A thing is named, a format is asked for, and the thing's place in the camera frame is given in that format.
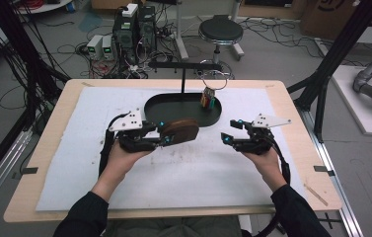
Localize thin tan strip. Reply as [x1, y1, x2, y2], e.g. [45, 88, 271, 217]
[303, 183, 330, 207]

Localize white metal stand leg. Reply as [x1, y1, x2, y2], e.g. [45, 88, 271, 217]
[173, 0, 190, 61]

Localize person's left hand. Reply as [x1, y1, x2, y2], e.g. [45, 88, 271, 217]
[102, 140, 154, 196]

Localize white box on tower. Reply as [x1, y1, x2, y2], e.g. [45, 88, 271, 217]
[121, 2, 139, 19]

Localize white platform board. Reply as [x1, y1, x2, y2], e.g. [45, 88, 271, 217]
[331, 64, 372, 138]

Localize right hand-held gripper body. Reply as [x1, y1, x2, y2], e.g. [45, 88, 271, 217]
[234, 113, 292, 156]

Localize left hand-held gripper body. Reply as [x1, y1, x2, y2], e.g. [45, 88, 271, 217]
[108, 107, 162, 154]

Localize black tray rack with hooks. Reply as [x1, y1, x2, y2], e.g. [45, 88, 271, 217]
[143, 61, 223, 128]

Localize black computer tower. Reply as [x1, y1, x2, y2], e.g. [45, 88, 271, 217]
[136, 5, 158, 51]
[112, 12, 140, 66]

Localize grey bench power supply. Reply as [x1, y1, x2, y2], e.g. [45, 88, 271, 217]
[101, 35, 115, 61]
[86, 34, 105, 61]

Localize black frame post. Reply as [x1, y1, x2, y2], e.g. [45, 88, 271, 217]
[0, 0, 71, 134]
[286, 0, 372, 143]

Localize white table mat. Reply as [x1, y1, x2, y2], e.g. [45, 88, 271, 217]
[35, 86, 306, 212]

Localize black round stool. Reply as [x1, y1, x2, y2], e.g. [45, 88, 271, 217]
[197, 14, 245, 81]

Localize cardboard box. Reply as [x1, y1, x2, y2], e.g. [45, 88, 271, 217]
[299, 0, 372, 41]

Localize person's right hand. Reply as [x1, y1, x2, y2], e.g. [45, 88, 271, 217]
[242, 149, 288, 194]

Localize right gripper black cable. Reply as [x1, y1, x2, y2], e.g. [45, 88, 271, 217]
[255, 135, 292, 237]

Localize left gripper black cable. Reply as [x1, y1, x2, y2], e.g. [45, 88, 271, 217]
[98, 111, 132, 180]

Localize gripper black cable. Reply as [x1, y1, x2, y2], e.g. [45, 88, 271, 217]
[98, 111, 132, 180]
[255, 135, 292, 237]

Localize brown zip pouch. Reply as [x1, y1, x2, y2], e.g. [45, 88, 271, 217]
[160, 118, 200, 146]

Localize key ring with coloured tags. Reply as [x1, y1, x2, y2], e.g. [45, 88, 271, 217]
[199, 69, 229, 112]

